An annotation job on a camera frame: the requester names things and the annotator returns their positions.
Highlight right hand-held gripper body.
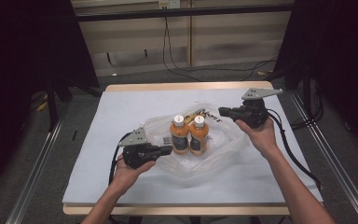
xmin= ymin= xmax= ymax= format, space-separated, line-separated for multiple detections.
xmin=232 ymin=88 xmax=283 ymax=130

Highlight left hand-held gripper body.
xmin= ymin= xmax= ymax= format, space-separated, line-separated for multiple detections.
xmin=118 ymin=127 xmax=162 ymax=170

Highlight clear plastic bag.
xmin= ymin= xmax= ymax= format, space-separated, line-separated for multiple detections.
xmin=141 ymin=101 xmax=253 ymax=185

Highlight person's left hand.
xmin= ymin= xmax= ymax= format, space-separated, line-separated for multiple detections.
xmin=110 ymin=157 xmax=157 ymax=195

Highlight person's right hand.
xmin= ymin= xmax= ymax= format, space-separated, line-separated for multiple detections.
xmin=235 ymin=118 xmax=280 ymax=160

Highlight orange drink bottle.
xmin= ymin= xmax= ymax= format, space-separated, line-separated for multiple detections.
xmin=188 ymin=115 xmax=210 ymax=157
xmin=170 ymin=114 xmax=190 ymax=156

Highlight white table mat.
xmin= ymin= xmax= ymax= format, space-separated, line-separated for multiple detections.
xmin=62 ymin=88 xmax=324 ymax=206

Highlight black metal stand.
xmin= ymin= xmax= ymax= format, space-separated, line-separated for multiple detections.
xmin=45 ymin=74 xmax=102 ymax=132
xmin=302 ymin=62 xmax=313 ymax=119

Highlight wooden table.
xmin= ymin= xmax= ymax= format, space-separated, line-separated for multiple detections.
xmin=62 ymin=81 xmax=325 ymax=217

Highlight black curtain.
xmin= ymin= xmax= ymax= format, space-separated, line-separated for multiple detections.
xmin=0 ymin=0 xmax=100 ymax=200
xmin=273 ymin=0 xmax=358 ymax=157

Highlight black horizontal bar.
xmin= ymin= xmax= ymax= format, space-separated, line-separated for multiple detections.
xmin=74 ymin=4 xmax=295 ymax=22

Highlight left hand-held gripper cable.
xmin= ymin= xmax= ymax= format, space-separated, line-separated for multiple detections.
xmin=107 ymin=132 xmax=132 ymax=188

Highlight hand-held gripper cable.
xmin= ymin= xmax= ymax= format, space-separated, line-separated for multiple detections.
xmin=107 ymin=132 xmax=132 ymax=188
xmin=266 ymin=107 xmax=324 ymax=191

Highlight right hand-held gripper cable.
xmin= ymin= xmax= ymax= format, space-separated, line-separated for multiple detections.
xmin=266 ymin=107 xmax=324 ymax=191

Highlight black floor cables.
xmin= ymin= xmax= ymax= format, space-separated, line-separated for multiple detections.
xmin=290 ymin=80 xmax=324 ymax=130

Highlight black hanging cable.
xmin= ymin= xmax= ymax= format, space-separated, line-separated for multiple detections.
xmin=166 ymin=18 xmax=278 ymax=73
xmin=162 ymin=17 xmax=201 ymax=82

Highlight metal floor rail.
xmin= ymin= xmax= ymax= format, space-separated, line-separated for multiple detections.
xmin=5 ymin=105 xmax=71 ymax=224
xmin=288 ymin=90 xmax=358 ymax=224

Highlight white wall socket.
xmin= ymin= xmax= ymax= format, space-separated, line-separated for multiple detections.
xmin=158 ymin=0 xmax=181 ymax=9

